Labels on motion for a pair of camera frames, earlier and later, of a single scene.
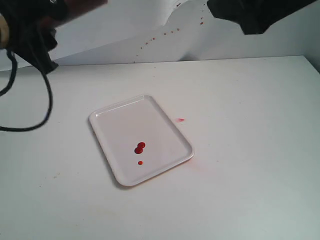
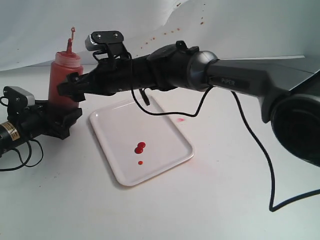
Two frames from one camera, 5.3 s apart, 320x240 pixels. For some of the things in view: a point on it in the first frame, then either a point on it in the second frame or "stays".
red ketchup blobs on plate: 139,150 stays
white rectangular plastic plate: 139,141 stays
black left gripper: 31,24 to 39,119
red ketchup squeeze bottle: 75,8 to 66,62
